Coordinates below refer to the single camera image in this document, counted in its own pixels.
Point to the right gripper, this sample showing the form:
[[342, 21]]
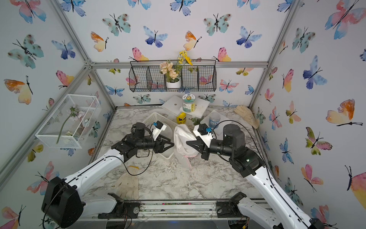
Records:
[[205, 150]]

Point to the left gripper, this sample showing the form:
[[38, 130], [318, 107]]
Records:
[[159, 145]]

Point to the white mesh laundry bag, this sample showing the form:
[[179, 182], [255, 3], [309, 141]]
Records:
[[182, 150]]

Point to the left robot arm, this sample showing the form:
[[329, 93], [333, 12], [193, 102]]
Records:
[[62, 201]]

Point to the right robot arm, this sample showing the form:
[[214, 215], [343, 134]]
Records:
[[285, 214]]

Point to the white plastic basket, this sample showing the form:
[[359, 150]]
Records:
[[171, 125]]

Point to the small green potted plant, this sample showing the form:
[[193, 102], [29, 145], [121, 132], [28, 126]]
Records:
[[196, 121]]

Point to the blue label jar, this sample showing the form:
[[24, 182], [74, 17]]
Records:
[[214, 119]]

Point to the white tiered shelf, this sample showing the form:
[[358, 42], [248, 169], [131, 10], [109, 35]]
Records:
[[174, 107]]

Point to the green label jar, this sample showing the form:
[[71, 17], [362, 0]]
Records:
[[188, 103]]

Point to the white flower pot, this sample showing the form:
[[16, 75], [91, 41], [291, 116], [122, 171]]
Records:
[[174, 85]]

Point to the artificial flower bouquet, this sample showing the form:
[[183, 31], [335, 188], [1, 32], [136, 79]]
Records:
[[172, 70]]

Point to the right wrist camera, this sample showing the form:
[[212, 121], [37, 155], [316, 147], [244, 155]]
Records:
[[204, 132]]

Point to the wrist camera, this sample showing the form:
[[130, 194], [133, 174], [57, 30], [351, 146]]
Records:
[[158, 127], [204, 132]]

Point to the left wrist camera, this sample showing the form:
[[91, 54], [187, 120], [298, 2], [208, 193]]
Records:
[[158, 127]]

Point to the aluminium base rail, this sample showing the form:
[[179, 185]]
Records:
[[145, 210]]

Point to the black wire wall basket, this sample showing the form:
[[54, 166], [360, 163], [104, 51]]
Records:
[[145, 76]]

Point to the white mesh wall box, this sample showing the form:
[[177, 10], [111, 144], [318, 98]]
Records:
[[72, 122]]

